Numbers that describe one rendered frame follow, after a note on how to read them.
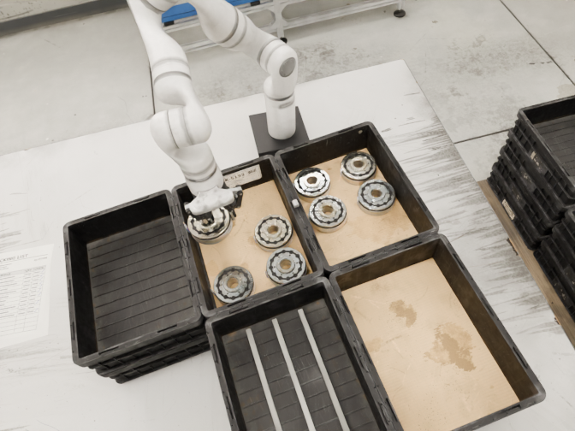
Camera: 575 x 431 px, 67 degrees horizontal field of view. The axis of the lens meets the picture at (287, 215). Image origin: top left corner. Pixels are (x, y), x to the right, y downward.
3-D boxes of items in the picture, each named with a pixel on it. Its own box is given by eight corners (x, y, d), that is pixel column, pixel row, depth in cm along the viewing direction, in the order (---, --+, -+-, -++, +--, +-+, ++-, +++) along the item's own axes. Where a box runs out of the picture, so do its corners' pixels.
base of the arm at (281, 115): (267, 119, 148) (263, 80, 134) (294, 117, 148) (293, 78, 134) (268, 140, 143) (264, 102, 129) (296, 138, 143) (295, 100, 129)
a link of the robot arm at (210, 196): (193, 217, 89) (184, 201, 83) (182, 176, 94) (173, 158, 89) (235, 203, 89) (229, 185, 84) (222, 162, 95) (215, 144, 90)
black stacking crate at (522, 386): (328, 293, 112) (327, 274, 102) (433, 254, 115) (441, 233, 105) (400, 460, 91) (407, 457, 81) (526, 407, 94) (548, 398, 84)
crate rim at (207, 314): (172, 191, 122) (169, 186, 120) (273, 157, 125) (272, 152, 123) (205, 322, 101) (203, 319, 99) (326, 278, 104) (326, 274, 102)
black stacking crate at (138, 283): (84, 245, 127) (63, 225, 118) (182, 211, 130) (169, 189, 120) (98, 378, 106) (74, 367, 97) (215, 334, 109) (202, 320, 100)
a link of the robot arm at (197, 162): (174, 187, 87) (218, 177, 87) (145, 135, 73) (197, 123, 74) (172, 161, 90) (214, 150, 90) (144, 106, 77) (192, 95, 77)
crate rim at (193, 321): (66, 227, 119) (62, 223, 117) (172, 191, 122) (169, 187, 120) (78, 369, 98) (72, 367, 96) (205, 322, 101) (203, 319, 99)
